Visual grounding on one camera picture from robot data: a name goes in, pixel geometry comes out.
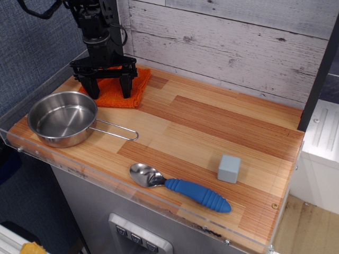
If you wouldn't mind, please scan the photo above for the orange woven cloth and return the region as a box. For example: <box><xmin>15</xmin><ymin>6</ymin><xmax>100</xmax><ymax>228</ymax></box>
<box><xmin>94</xmin><ymin>68</ymin><xmax>151</xmax><ymax>108</ymax></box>

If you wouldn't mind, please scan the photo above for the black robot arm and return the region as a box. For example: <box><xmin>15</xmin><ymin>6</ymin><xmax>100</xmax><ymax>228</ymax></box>
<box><xmin>64</xmin><ymin>1</ymin><xmax>138</xmax><ymax>99</ymax></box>

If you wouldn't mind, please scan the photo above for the silver metal pan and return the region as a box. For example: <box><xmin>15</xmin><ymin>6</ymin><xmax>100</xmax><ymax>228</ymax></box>
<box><xmin>27</xmin><ymin>91</ymin><xmax>139</xmax><ymax>148</ymax></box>

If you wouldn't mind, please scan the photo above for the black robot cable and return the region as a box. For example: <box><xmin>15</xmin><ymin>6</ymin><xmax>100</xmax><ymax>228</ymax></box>
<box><xmin>17</xmin><ymin>0</ymin><xmax>128</xmax><ymax>44</ymax></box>

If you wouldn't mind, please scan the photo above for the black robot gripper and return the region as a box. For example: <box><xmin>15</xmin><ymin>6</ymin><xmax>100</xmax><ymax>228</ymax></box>
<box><xmin>70</xmin><ymin>40</ymin><xmax>138</xmax><ymax>99</ymax></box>

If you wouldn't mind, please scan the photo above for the clear acrylic guard rail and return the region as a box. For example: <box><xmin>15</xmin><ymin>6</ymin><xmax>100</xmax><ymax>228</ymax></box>
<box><xmin>1</xmin><ymin>69</ymin><xmax>304</xmax><ymax>253</ymax></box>

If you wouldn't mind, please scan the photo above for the white ribbed side unit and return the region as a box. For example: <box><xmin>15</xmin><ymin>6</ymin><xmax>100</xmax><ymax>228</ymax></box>
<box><xmin>290</xmin><ymin>100</ymin><xmax>338</xmax><ymax>214</ymax></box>

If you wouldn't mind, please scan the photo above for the silver cabinet with dispenser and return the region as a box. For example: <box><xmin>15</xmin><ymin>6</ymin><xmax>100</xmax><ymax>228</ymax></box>
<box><xmin>52</xmin><ymin>166</ymin><xmax>267</xmax><ymax>253</ymax></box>

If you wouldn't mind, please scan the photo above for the yellow black object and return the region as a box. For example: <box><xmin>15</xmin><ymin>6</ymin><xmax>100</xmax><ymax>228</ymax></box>
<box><xmin>19</xmin><ymin>242</ymin><xmax>47</xmax><ymax>254</ymax></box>

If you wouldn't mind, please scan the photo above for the grey cube block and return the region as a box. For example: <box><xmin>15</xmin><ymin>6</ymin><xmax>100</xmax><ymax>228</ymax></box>
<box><xmin>217</xmin><ymin>155</ymin><xmax>241</xmax><ymax>184</ymax></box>

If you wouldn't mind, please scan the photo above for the black right post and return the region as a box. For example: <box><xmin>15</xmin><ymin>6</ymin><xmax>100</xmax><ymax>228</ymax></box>
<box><xmin>297</xmin><ymin>16</ymin><xmax>338</xmax><ymax>132</ymax></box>

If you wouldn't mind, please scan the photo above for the blue handled metal spoon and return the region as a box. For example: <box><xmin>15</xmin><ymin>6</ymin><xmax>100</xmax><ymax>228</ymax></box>
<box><xmin>130</xmin><ymin>163</ymin><xmax>231</xmax><ymax>213</ymax></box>

